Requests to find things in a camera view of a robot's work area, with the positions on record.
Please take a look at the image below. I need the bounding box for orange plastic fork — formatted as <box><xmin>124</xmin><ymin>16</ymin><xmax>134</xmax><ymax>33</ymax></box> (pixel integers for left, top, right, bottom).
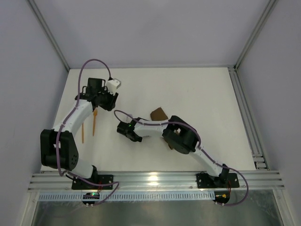
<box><xmin>92</xmin><ymin>109</ymin><xmax>98</xmax><ymax>136</ymax></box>

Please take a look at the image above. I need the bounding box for brown cloth napkin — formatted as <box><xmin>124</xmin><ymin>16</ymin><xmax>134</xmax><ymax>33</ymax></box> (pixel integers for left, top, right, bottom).
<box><xmin>150</xmin><ymin>106</ymin><xmax>176</xmax><ymax>150</ymax></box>

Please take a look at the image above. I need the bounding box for orange plastic knife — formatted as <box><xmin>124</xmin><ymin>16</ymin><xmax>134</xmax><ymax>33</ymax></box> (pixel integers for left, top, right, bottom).
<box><xmin>81</xmin><ymin>123</ymin><xmax>85</xmax><ymax>144</ymax></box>

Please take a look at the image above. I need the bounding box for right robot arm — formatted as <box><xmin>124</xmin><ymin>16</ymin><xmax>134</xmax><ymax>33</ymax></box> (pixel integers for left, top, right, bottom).
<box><xmin>117</xmin><ymin>116</ymin><xmax>229</xmax><ymax>187</ymax></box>

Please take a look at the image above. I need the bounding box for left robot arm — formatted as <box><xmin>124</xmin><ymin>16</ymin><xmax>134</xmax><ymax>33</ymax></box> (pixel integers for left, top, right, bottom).
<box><xmin>40</xmin><ymin>78</ymin><xmax>121</xmax><ymax>186</ymax></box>

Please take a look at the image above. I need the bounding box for left black connector board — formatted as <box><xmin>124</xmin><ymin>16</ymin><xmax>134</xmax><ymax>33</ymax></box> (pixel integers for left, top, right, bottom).
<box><xmin>82</xmin><ymin>192</ymin><xmax>100</xmax><ymax>207</ymax></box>

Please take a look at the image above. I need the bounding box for black connector board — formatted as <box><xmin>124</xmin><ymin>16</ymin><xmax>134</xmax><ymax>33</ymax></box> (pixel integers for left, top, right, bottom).
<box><xmin>213</xmin><ymin>191</ymin><xmax>230</xmax><ymax>206</ymax></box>
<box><xmin>82</xmin><ymin>192</ymin><xmax>100</xmax><ymax>207</ymax></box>

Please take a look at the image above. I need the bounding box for right black connector board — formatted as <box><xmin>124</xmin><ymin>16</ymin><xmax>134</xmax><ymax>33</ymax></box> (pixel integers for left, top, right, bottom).
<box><xmin>213</xmin><ymin>191</ymin><xmax>230</xmax><ymax>206</ymax></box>

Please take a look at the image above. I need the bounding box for slotted cable duct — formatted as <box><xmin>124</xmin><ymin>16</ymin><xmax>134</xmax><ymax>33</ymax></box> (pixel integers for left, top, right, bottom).
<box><xmin>38</xmin><ymin>191</ymin><xmax>214</xmax><ymax>202</ymax></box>

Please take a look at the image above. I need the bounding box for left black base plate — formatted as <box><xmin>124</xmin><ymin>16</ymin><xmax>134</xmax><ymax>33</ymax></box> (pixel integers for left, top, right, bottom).
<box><xmin>71</xmin><ymin>175</ymin><xmax>113</xmax><ymax>190</ymax></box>

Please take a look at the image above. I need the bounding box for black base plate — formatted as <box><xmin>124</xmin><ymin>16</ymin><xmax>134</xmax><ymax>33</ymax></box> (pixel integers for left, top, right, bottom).
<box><xmin>71</xmin><ymin>175</ymin><xmax>113</xmax><ymax>190</ymax></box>
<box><xmin>196</xmin><ymin>169</ymin><xmax>240</xmax><ymax>188</ymax></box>

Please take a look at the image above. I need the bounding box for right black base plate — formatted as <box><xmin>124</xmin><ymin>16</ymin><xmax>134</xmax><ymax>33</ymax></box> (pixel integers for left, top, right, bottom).
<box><xmin>196</xmin><ymin>169</ymin><xmax>240</xmax><ymax>188</ymax></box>

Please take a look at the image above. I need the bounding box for front aluminium rail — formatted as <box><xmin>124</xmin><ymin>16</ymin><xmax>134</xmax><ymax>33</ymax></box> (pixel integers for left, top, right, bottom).
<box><xmin>28</xmin><ymin>170</ymin><xmax>285</xmax><ymax>192</ymax></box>

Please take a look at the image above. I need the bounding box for aluminium rail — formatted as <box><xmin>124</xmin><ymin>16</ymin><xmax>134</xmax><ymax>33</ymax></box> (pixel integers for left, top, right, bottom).
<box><xmin>28</xmin><ymin>170</ymin><xmax>285</xmax><ymax>192</ymax></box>
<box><xmin>228</xmin><ymin>67</ymin><xmax>269</xmax><ymax>170</ymax></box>

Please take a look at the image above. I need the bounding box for left corner aluminium post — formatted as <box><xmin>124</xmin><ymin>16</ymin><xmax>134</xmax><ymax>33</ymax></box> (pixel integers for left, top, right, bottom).
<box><xmin>26</xmin><ymin>0</ymin><xmax>71</xmax><ymax>72</ymax></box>

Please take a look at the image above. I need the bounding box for corner aluminium post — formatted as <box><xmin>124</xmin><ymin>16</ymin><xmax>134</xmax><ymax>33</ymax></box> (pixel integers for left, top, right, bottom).
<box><xmin>234</xmin><ymin>0</ymin><xmax>279</xmax><ymax>71</ymax></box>
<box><xmin>26</xmin><ymin>0</ymin><xmax>71</xmax><ymax>72</ymax></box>

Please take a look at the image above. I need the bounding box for right side aluminium rail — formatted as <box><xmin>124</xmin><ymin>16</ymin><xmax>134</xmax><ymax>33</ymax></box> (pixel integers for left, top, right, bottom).
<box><xmin>228</xmin><ymin>67</ymin><xmax>269</xmax><ymax>170</ymax></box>

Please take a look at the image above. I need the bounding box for right corner aluminium post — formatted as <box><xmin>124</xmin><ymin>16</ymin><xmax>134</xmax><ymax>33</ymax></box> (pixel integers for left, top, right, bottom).
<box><xmin>234</xmin><ymin>0</ymin><xmax>279</xmax><ymax>71</ymax></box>

